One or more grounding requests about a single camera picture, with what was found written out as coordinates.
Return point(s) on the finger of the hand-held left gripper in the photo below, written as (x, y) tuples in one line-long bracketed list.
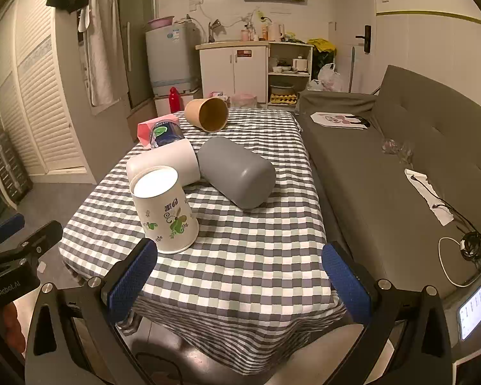
[(9, 224), (40, 238)]

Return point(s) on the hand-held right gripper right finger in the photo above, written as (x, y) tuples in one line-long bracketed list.
[(344, 278)]

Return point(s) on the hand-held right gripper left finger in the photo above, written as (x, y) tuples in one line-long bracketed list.
[(133, 278)]

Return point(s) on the white cup with green print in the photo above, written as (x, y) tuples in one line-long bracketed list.
[(166, 216)]

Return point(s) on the plain white cup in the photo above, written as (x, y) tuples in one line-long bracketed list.
[(176, 158)]

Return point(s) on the grey plastic cup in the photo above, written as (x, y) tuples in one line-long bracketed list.
[(234, 170)]

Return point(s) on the brown paper cup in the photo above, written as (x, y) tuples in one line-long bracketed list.
[(206, 113)]

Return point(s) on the person's left hand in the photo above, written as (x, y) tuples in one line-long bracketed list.
[(15, 329)]

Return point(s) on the dark drawer unit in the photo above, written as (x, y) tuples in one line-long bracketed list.
[(6, 168)]

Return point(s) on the grey sofa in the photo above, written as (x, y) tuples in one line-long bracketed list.
[(368, 184)]

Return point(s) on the grey checkered tablecloth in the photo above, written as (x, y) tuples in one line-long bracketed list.
[(244, 256)]

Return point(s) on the white paper sheet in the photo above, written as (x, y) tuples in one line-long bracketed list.
[(427, 194)]

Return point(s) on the grey device with screen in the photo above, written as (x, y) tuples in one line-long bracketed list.
[(471, 308)]

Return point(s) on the clear crumpled plastic wrap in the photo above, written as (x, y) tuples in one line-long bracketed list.
[(397, 150)]

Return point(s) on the white louvred wardrobe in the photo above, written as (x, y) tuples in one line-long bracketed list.
[(40, 88)]

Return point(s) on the pink packet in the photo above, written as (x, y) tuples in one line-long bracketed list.
[(145, 131)]

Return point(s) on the dark blue snack packet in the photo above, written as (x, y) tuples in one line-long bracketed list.
[(166, 131)]

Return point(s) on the red bottle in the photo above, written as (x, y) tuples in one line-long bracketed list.
[(174, 100)]

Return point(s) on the yellow egg carton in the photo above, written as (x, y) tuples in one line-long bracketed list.
[(283, 98)]

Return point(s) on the white hanging towel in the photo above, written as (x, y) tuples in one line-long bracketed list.
[(102, 48)]

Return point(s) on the white plastic bag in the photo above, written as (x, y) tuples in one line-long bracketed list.
[(326, 78)]

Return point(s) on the pink waste bin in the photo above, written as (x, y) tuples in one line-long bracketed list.
[(243, 100)]

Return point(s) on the open kitchen shelf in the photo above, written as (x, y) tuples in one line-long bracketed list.
[(290, 74)]

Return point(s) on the grey glass door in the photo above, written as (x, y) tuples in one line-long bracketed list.
[(138, 36)]

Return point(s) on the white washing machine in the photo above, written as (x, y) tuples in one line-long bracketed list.
[(170, 54)]

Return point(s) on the white kitchen cabinet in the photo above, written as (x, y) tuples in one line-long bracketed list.
[(232, 68)]

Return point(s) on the pink basin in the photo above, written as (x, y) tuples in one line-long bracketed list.
[(160, 23)]

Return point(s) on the white kettle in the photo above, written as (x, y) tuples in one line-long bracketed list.
[(278, 32)]

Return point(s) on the metal faucet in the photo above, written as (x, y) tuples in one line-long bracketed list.
[(214, 30)]

